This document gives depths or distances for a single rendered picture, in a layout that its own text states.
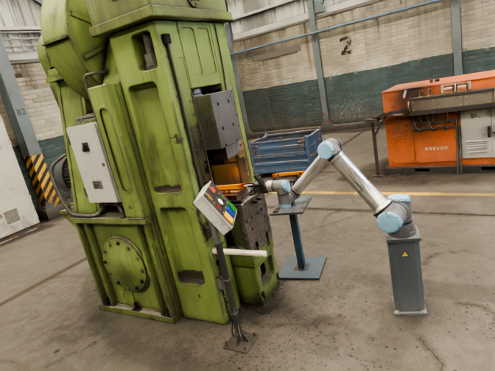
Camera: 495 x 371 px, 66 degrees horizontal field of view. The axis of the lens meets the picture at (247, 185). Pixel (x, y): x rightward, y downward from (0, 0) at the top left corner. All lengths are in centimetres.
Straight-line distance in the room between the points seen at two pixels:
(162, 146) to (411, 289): 204
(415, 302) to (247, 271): 126
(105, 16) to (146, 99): 60
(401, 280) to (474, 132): 342
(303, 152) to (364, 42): 445
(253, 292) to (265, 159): 407
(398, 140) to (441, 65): 412
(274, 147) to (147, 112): 422
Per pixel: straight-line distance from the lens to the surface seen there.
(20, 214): 773
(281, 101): 1150
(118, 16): 289
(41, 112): 867
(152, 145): 297
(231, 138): 296
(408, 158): 619
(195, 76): 296
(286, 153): 680
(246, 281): 327
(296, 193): 297
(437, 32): 1000
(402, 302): 303
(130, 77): 291
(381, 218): 257
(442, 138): 604
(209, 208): 236
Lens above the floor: 181
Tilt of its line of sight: 15 degrees down
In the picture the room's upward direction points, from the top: 12 degrees counter-clockwise
